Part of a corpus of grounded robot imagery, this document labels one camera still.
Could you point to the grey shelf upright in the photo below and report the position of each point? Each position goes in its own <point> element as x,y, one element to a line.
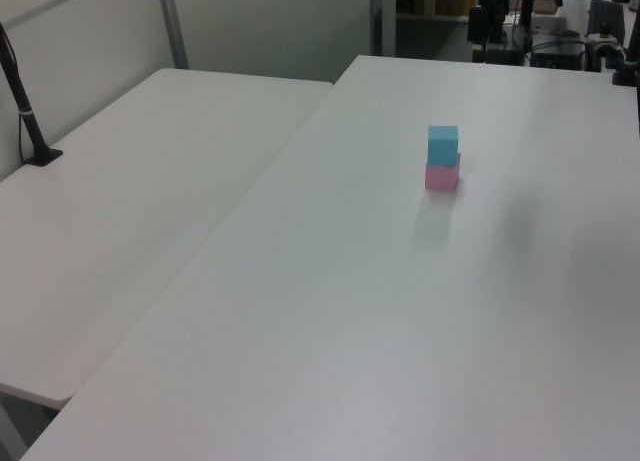
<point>388,18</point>

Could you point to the black vertical pole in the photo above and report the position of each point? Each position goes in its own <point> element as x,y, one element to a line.
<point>528,3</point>

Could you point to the black clamped camera pole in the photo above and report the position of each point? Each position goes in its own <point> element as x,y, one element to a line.
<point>631,56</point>

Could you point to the grey angled stand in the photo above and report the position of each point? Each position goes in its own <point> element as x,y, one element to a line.
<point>606,15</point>

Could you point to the black electronics box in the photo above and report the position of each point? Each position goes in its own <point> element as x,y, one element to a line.
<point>557,55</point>

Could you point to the white side table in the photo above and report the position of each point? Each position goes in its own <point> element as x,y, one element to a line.
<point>125,221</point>

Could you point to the grey metal partition post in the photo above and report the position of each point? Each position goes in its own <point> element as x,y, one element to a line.
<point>174,23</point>

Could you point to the pink cube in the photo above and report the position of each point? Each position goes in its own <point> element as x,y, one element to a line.
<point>442,176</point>

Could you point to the blue cube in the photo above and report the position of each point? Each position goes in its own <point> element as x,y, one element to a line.
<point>443,144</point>

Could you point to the emergency stop button box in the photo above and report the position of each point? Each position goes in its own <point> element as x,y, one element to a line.
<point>605,42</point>

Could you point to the black Franka gripper body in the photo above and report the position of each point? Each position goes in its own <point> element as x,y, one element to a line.
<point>484,23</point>

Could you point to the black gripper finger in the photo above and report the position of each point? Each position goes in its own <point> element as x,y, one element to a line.
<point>476,52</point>
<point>485,52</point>

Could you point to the black camera pole with base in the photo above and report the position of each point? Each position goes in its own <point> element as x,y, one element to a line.
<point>26,116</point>

